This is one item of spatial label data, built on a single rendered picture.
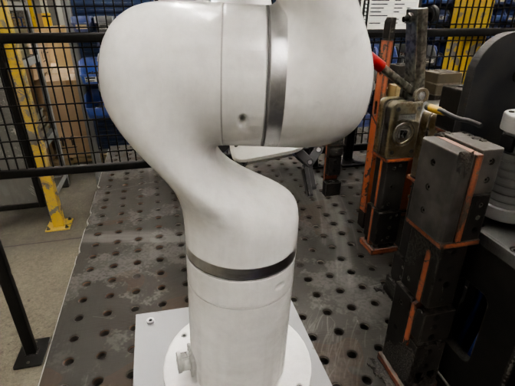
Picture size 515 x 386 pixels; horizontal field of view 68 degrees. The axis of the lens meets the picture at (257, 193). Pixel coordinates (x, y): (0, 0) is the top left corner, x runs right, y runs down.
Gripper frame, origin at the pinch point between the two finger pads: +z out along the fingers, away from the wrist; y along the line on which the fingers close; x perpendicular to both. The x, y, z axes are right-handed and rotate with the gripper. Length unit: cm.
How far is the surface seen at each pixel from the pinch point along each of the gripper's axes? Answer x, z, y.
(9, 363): 87, 45, -111
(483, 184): -10.0, 2.9, 22.7
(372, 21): 71, -50, 40
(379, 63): 18.3, -20.5, 23.2
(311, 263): 32.5, 16.4, 4.9
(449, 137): -7.4, -3.1, 21.3
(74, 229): 174, -1, -126
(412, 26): 17.6, -25.9, 30.1
